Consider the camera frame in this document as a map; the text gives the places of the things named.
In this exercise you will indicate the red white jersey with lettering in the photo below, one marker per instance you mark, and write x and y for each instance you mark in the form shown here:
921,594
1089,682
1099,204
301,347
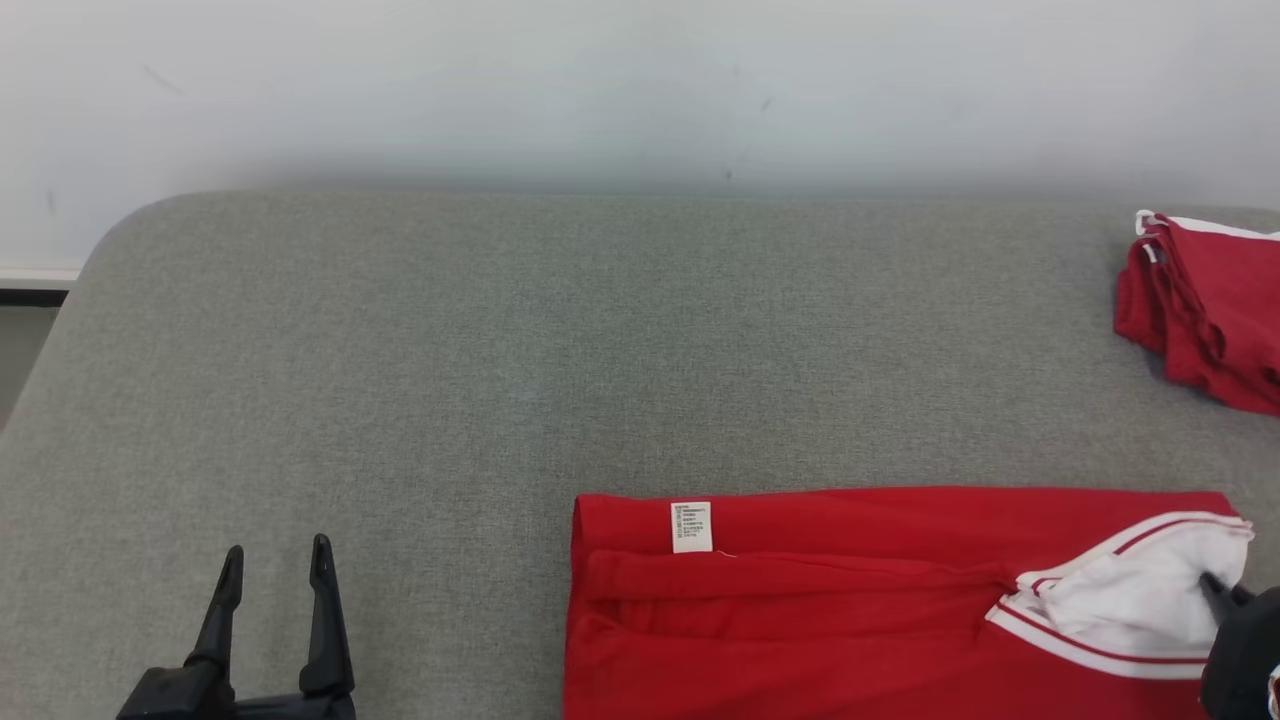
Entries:
1220,320

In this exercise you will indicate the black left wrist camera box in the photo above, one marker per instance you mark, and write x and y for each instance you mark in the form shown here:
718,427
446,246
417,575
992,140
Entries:
175,695

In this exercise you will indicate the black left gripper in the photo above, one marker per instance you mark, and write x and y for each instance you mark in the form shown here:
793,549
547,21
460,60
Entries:
295,708

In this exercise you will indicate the white and black baseboard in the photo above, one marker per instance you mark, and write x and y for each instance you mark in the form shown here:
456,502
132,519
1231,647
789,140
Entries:
30,297

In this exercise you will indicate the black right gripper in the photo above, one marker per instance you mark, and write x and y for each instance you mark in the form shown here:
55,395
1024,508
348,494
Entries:
1240,660

